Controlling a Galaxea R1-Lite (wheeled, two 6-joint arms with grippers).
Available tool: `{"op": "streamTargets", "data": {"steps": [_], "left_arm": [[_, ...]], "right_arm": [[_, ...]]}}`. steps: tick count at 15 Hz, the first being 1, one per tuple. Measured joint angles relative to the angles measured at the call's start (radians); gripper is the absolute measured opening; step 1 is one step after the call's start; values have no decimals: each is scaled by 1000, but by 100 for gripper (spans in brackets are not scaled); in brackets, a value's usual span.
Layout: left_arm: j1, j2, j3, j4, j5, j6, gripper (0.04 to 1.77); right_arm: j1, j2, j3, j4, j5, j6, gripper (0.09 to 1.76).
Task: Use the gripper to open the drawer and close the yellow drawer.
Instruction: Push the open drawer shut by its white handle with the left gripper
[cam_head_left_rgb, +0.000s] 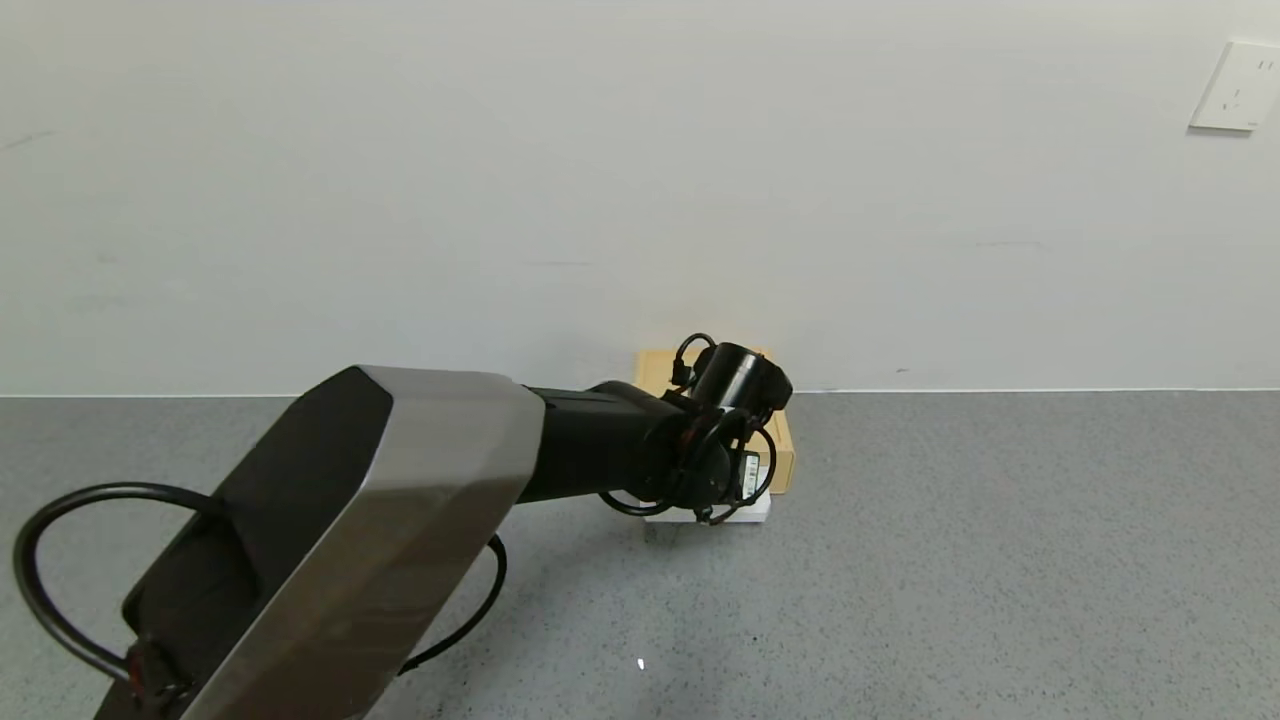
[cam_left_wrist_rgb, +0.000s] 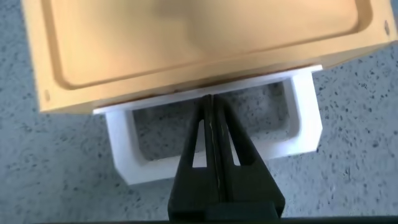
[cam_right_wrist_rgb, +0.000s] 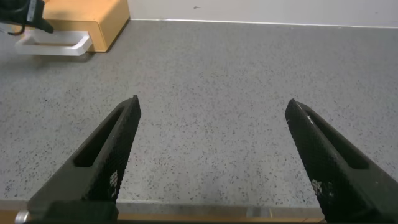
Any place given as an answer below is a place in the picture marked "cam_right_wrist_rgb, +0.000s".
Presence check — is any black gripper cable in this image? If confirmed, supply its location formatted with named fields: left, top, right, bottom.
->
left=7, top=22, right=27, bottom=37

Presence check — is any yellow drawer case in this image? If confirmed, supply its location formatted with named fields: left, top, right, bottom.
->
left=42, top=0, right=131, bottom=53

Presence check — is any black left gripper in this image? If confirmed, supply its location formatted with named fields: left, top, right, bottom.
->
left=0, top=0, right=55, bottom=34

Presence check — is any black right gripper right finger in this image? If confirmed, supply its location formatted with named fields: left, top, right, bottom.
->
left=285, top=98, right=398, bottom=223

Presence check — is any yellow drawer with white handle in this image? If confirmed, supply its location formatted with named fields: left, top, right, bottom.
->
left=14, top=29, right=93, bottom=57

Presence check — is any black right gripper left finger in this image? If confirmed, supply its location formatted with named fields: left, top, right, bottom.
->
left=27, top=95, right=142, bottom=223

